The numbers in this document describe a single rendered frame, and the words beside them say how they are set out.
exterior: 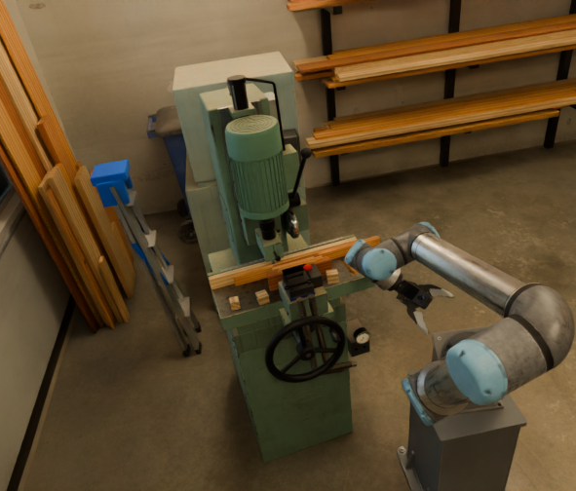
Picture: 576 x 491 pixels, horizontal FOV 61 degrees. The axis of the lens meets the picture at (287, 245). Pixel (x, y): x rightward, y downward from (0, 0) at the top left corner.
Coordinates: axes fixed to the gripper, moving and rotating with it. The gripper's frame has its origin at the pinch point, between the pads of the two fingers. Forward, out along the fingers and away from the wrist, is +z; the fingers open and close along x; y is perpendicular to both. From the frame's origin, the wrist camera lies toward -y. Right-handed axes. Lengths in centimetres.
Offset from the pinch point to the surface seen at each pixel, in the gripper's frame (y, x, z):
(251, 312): 25, 36, -47
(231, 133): 5, -7, -88
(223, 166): 34, -1, -86
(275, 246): 28, 13, -54
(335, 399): 59, 50, 11
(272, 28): 215, -124, -129
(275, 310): 27, 31, -40
